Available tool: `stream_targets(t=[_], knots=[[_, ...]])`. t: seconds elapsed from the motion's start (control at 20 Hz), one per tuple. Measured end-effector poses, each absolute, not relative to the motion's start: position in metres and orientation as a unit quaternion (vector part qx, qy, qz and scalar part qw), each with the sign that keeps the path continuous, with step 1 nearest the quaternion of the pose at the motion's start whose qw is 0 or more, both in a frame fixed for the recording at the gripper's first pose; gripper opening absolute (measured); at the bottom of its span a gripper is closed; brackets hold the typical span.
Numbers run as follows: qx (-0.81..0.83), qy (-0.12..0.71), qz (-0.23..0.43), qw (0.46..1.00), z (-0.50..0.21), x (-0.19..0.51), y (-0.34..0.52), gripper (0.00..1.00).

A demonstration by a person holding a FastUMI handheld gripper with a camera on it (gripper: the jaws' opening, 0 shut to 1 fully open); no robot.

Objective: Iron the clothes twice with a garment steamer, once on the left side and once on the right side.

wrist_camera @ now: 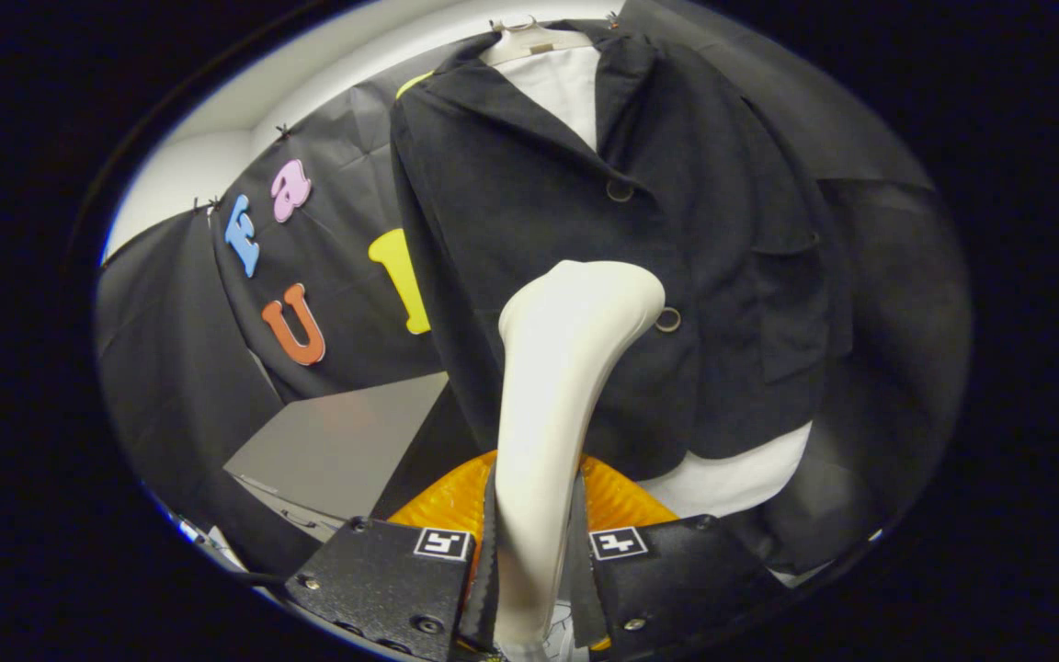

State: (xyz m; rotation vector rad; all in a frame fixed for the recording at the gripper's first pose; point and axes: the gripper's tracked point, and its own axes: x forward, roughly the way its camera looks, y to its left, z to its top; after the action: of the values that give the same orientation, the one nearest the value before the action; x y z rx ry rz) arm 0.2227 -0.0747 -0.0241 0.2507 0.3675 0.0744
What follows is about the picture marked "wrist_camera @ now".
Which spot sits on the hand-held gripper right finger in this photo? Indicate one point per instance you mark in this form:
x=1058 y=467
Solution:
x=585 y=588

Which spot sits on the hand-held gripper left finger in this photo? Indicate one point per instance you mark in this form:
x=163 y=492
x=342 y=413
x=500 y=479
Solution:
x=483 y=588

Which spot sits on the white garment steamer head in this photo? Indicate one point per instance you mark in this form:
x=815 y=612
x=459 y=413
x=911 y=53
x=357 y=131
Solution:
x=557 y=386

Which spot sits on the black jacket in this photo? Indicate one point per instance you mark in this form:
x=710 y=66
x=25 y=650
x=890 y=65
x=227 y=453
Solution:
x=511 y=230

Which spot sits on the white clothes hanger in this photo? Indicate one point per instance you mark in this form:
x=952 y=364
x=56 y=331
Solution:
x=529 y=41

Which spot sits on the grey cabinet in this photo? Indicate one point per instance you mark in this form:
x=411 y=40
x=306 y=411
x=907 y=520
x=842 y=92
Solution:
x=336 y=441

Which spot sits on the black backdrop cloth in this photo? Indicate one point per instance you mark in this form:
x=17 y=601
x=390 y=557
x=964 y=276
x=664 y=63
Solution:
x=171 y=368

